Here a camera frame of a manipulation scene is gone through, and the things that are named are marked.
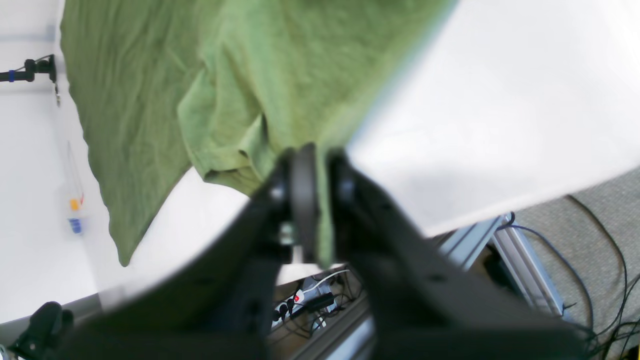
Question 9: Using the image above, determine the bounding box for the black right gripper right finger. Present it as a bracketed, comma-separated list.
[327, 150, 586, 360]

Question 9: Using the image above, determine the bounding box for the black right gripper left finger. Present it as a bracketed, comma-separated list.
[55, 144, 319, 360]

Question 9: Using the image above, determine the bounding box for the olive green T-shirt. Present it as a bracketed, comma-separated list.
[60, 0, 457, 267]

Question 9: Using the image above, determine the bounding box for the white power strip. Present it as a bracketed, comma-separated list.
[272, 270, 351, 331]

